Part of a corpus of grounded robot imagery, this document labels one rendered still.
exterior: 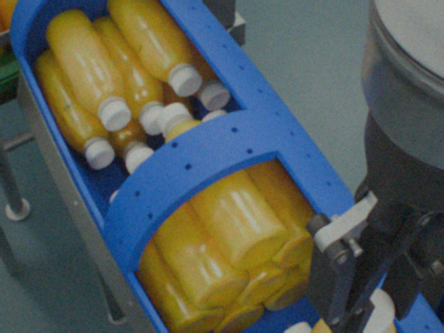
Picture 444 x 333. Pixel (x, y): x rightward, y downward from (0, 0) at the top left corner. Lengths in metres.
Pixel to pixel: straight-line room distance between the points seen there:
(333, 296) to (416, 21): 0.20
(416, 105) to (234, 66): 0.70
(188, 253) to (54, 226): 1.42
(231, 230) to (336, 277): 0.48
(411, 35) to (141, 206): 0.65
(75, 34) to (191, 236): 0.37
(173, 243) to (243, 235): 0.10
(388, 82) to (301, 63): 2.34
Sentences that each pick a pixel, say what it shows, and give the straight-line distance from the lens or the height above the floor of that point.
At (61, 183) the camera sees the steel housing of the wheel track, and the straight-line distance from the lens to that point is 1.34.
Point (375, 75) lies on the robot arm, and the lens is 0.32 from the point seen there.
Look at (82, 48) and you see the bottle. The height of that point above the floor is 1.15.
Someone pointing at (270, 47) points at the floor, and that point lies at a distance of 2.70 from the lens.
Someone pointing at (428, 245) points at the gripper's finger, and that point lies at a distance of 0.48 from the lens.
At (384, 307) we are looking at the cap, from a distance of 0.55.
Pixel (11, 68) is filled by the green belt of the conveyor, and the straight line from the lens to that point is 1.48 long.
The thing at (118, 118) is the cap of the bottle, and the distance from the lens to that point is 1.07.
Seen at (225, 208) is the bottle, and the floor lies 1.20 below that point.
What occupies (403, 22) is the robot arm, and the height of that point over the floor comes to 1.75.
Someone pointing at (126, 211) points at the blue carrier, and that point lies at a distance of 0.92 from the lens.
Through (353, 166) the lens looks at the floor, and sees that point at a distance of 2.42.
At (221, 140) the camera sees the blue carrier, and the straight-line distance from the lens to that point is 0.89.
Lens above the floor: 1.94
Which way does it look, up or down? 55 degrees down
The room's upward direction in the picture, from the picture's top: straight up
